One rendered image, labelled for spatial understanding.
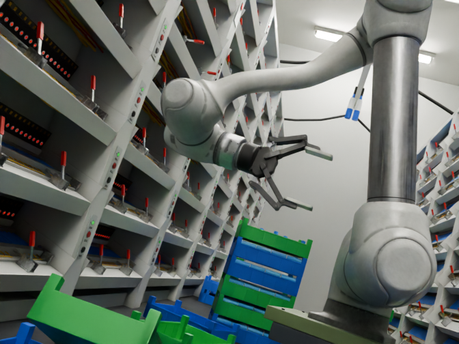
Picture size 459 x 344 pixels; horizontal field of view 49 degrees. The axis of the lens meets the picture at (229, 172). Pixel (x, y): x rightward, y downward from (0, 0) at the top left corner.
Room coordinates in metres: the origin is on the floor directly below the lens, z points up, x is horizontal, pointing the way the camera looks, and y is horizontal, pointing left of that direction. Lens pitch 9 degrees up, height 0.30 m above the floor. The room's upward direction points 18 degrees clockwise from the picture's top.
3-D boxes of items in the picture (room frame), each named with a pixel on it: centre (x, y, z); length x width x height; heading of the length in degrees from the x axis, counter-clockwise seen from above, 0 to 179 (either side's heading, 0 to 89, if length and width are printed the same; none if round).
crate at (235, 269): (2.17, -0.26, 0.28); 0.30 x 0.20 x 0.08; 92
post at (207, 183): (2.81, 0.15, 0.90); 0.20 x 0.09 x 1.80; 79
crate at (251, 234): (2.17, -0.26, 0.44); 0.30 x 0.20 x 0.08; 92
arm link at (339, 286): (1.25, -0.40, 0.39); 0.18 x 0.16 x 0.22; 174
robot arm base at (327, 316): (1.27, -0.41, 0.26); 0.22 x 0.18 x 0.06; 149
